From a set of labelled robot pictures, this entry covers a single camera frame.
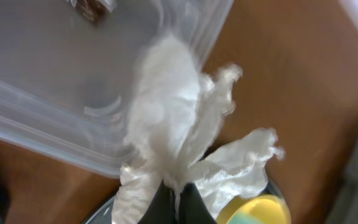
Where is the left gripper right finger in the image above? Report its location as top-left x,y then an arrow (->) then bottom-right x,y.
179,184 -> 216,224

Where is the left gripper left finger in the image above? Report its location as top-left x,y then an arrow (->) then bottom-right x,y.
138,181 -> 177,224

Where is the white napkin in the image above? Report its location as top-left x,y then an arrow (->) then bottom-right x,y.
111,32 -> 285,223

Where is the brown foil wrapper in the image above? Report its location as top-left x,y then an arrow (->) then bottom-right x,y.
67,0 -> 116,26

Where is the clear plastic waste bin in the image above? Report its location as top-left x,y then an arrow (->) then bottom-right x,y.
0,0 -> 232,178

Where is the blue plastic cup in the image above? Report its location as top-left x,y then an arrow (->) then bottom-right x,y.
227,212 -> 263,224

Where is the round black serving tray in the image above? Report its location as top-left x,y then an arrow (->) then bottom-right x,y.
81,177 -> 286,224

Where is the yellow plastic bowl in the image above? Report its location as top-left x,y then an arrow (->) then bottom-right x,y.
216,195 -> 291,224

